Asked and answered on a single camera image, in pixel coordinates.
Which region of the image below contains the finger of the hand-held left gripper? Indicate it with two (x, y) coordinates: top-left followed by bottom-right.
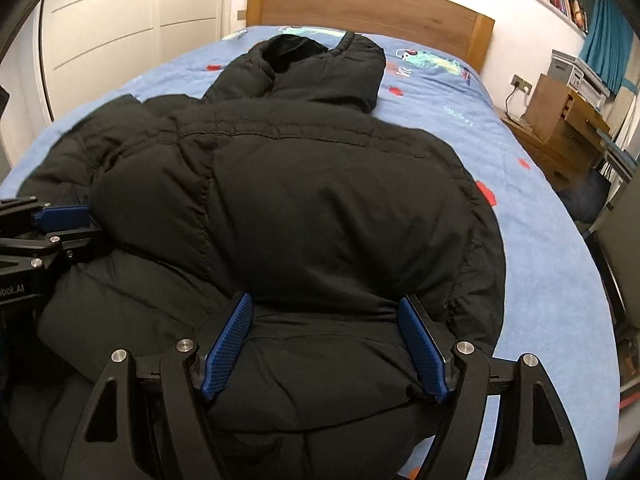
(0, 225), (105, 269)
(0, 199), (93, 234)

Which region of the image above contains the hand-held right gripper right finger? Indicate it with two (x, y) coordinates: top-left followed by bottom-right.
(397, 294), (588, 480)

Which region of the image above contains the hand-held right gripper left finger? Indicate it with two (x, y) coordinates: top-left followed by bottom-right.
(57, 292), (256, 480)

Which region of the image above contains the black puffer jacket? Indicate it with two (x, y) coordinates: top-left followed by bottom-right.
(17, 30), (508, 480)

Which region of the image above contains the bed with blue printed cover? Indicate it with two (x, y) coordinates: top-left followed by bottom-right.
(0, 25), (623, 480)

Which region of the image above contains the white wardrobe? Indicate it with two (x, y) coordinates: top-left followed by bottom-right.
(37, 0), (223, 123)

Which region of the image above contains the dark bag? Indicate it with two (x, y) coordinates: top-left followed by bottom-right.
(557, 167), (613, 223)

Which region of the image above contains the wooden nightstand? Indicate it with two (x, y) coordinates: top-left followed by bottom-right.
(500, 110), (606, 191)

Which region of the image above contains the wooden drawer box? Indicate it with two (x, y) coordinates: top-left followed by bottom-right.
(525, 74), (611, 146)

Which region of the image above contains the grey printer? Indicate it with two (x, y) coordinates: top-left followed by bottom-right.
(547, 50), (611, 108)

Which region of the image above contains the wooden headboard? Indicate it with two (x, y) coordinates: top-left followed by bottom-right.
(246, 0), (496, 76)

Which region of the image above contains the teal curtain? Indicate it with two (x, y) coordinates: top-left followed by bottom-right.
(580, 0), (636, 93)

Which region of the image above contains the thin power cable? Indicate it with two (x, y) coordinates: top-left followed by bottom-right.
(504, 85), (526, 122)

